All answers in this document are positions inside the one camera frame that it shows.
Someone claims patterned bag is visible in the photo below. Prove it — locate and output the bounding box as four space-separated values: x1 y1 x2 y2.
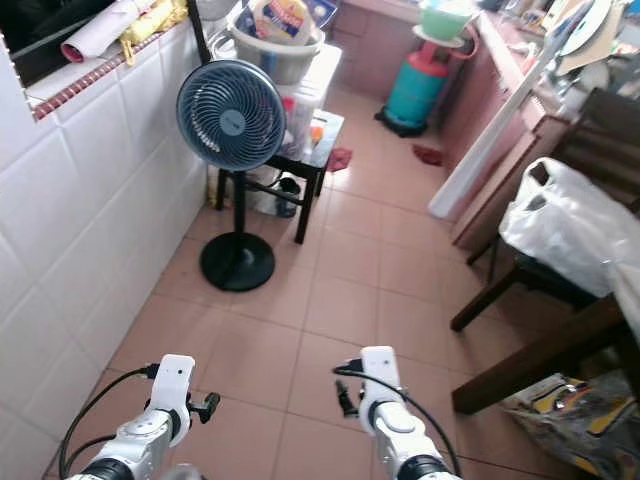
499 371 640 480

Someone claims black side table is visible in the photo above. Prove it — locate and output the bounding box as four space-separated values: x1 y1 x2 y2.
215 110 347 247

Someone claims red floor cloth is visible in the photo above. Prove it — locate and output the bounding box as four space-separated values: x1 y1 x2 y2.
411 144 446 168

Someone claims white plastic bag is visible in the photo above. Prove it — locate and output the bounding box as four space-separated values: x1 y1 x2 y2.
499 157 640 300

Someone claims dark standing fan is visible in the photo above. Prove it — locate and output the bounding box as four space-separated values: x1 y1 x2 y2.
176 59 287 294

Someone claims teal gas cylinder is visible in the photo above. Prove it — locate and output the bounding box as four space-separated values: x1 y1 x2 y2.
374 40 458 139

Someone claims white plastic drawer unit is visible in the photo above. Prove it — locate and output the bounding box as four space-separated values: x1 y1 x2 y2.
278 45 344 161

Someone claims long white board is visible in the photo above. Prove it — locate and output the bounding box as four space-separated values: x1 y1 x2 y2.
427 0 613 222

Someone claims grey plastic basin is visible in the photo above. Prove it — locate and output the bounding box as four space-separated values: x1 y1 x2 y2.
227 20 327 87

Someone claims dark wooden chair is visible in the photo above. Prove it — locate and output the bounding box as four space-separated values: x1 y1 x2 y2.
449 88 640 334

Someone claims rolled white paper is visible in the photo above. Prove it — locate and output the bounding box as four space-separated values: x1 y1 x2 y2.
59 0 161 65

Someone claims printed snack packet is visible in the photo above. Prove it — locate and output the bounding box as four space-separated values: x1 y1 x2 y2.
249 0 312 47

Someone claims yellow plastic bag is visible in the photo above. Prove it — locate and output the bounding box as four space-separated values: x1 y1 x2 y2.
117 0 190 68

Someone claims green plastic bowl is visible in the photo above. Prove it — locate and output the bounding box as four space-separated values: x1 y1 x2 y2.
416 0 477 42

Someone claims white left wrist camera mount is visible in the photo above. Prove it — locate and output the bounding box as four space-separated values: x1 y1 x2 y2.
154 354 197 447

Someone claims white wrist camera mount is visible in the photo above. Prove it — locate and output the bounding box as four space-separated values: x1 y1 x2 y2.
154 354 197 447
360 346 402 433

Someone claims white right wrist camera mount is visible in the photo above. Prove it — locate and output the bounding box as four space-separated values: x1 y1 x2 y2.
360 346 402 433

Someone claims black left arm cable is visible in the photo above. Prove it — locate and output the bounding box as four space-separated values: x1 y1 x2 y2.
57 364 161 480

